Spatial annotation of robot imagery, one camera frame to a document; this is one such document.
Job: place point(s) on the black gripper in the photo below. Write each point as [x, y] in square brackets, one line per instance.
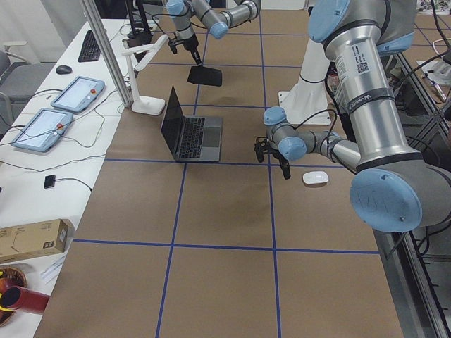
[188, 42]
[275, 153]

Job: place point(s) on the black mouse pad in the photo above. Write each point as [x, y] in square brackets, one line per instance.
[205, 76]

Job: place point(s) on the white computer mouse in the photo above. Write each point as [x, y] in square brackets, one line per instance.
[315, 177]

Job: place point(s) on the grey laptop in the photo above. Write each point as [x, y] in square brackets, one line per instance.
[191, 138]

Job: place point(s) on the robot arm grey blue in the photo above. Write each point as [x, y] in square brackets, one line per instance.
[394, 189]
[218, 24]

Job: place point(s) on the black computer mouse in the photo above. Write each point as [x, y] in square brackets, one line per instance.
[64, 70]

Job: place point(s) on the black keyboard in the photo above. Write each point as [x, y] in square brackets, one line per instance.
[90, 50]

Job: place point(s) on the upper blue teach pendant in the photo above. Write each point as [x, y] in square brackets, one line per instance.
[79, 94]

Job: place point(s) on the blue teach pendant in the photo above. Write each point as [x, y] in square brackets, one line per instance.
[43, 131]
[79, 94]

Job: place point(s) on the lower blue teach pendant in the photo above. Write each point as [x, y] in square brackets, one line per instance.
[43, 131]

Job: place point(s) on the small black puck device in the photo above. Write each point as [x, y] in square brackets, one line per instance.
[49, 181]

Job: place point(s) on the cardboard box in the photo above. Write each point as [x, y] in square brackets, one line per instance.
[34, 240]

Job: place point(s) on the red cylinder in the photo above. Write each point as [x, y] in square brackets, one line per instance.
[22, 299]

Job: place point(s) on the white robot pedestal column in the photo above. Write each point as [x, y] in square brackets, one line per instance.
[308, 96]

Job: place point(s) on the aluminium frame post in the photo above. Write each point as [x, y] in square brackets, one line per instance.
[94, 19]

